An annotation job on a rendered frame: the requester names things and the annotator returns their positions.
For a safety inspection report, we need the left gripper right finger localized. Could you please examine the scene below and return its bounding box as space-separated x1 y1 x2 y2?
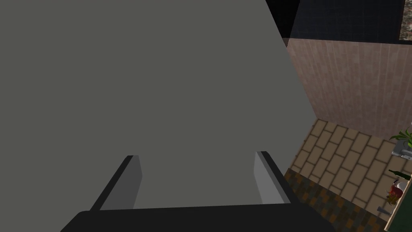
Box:
253 150 292 205

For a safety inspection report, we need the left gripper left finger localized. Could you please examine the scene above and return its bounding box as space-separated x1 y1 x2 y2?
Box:
90 155 143 211

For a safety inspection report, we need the grey flat panel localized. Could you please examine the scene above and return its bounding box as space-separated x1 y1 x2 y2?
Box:
0 0 318 232

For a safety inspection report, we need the wooden counter with plant and bottle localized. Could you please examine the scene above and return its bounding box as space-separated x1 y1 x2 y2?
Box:
376 122 412 232

